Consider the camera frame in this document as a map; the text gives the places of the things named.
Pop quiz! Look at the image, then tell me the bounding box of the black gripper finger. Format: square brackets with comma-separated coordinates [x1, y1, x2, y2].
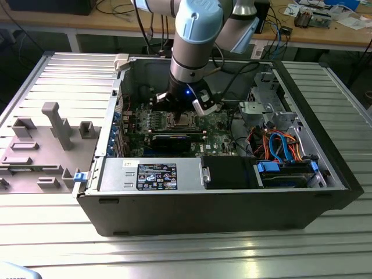
[177, 108, 199, 123]
[155, 91, 181, 123]

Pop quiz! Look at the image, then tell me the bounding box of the metal socket cover frame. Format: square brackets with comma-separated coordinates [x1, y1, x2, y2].
[167, 113, 201, 131]

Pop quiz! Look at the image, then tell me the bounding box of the CPU socket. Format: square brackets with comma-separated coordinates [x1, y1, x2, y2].
[164, 112, 202, 131]

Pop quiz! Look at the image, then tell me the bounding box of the CPU cooler heat sink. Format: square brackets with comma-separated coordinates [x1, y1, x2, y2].
[294, 8, 314, 29]

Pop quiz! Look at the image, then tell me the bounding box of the black graphics card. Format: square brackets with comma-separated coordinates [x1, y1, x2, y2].
[150, 133, 193, 154]

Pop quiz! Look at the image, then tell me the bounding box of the green motherboard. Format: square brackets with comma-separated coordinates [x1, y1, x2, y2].
[119, 98, 254, 159]

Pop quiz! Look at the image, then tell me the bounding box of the beige plastic case latch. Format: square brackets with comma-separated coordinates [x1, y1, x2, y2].
[113, 53, 130, 72]

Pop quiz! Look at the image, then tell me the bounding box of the silver metal disk bay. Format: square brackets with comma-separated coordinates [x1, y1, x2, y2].
[238, 71, 297, 130]

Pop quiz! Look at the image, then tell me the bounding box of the black plastic drive shroud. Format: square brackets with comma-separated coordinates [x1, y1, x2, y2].
[203, 156, 256, 189]

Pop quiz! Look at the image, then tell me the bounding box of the pale blue teach pendant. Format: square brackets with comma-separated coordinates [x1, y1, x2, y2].
[230, 16, 260, 55]

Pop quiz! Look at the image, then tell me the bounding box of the silver power supply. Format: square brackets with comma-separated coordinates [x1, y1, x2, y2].
[98, 158, 212, 192]

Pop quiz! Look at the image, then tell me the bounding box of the black PC case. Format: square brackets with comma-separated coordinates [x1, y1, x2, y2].
[71, 53, 364, 238]

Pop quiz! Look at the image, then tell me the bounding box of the hard disk in blue carrier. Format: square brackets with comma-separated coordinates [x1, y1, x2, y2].
[252, 161, 319, 189]

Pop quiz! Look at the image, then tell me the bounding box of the wooden desk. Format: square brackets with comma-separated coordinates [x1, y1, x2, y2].
[0, 0, 372, 53]

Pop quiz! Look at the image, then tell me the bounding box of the grey parts rack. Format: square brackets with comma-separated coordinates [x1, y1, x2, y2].
[0, 101, 102, 194]

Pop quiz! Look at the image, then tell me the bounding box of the white paper sheet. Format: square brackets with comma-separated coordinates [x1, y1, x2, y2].
[283, 1, 309, 17]

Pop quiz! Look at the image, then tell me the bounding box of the black computer case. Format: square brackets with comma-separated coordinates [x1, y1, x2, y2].
[5, 0, 95, 16]

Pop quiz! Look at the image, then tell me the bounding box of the silver metal computer part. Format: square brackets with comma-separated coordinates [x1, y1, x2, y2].
[311, 10, 334, 29]

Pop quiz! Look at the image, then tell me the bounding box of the blue cardboard box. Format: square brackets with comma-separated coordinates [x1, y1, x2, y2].
[324, 0, 361, 9]

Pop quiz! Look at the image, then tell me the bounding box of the clear plastic bag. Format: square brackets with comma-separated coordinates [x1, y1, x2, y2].
[334, 16, 372, 30]

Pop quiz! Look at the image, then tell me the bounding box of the white plastic device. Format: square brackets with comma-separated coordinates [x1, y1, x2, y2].
[0, 260, 41, 279]

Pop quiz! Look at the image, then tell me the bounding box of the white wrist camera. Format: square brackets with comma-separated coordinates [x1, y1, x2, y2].
[191, 89, 219, 117]

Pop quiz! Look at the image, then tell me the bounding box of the black camera cable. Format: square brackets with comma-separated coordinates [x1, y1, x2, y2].
[213, 60, 261, 98]

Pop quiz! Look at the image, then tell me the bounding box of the blue flat data wire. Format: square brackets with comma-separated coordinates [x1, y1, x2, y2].
[277, 132, 294, 162]
[269, 133, 284, 162]

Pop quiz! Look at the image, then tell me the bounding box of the orange power wire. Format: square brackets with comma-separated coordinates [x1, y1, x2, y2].
[260, 130, 306, 161]

